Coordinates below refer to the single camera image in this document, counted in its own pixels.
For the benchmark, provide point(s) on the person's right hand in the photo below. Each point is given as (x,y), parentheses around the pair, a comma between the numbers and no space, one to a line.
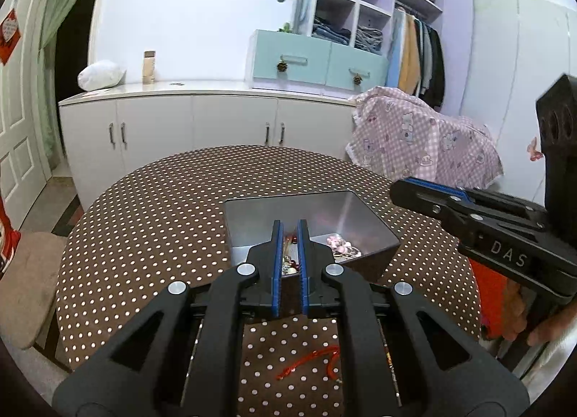
(559,324)

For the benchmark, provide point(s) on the green curtain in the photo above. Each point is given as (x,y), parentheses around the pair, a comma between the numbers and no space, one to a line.
(45,83)

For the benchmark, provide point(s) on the folded jeans stack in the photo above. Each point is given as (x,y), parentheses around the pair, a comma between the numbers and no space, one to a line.
(368,41)
(331,32)

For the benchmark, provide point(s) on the white sideboard cabinet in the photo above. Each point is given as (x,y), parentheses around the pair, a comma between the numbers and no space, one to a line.
(157,128)

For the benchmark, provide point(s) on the pile of jewelry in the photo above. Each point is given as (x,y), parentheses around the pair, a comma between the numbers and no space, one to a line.
(342,246)

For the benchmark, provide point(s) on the light blue drawer unit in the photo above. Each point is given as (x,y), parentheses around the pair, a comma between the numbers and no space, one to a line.
(270,56)

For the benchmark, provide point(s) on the white and lilac wardrobe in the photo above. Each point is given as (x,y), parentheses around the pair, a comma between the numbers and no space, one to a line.
(455,38)

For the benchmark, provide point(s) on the red cloth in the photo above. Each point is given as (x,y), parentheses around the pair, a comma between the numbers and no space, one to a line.
(489,300)

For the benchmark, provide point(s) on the red door decoration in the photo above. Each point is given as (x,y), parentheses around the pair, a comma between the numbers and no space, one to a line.
(9,36)

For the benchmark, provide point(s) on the beige bottle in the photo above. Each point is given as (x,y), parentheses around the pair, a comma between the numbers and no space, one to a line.
(149,68)

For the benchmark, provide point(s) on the wooden chair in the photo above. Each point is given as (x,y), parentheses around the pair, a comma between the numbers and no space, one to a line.
(27,273)

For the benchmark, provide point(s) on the pink checkered cloth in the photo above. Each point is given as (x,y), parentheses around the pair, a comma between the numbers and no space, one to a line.
(405,137)

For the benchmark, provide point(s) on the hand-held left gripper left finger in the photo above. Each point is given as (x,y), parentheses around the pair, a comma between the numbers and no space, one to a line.
(277,264)

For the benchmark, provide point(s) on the pine cone ornament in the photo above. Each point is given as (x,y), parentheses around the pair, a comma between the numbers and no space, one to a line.
(358,80)
(283,67)

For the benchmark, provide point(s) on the white door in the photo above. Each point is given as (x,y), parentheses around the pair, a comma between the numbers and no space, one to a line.
(18,128)

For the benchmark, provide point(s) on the white plastic bag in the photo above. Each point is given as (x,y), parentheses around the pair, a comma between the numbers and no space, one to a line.
(101,74)

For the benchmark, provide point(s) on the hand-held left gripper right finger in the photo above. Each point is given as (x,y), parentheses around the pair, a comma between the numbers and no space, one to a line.
(304,264)

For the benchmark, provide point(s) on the brown polka dot tablecloth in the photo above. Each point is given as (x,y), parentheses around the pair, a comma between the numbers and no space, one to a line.
(157,218)

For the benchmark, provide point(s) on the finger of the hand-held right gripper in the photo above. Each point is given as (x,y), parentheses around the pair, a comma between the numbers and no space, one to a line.
(505,206)
(419,198)

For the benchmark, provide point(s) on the pink wall sticker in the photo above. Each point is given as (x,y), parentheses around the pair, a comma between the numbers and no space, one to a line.
(535,149)

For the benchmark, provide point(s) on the dark grey box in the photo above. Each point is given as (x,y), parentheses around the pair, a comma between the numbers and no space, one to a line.
(252,223)

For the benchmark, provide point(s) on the row of hanging clothes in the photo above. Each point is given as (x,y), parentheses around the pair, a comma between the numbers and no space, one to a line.
(412,61)

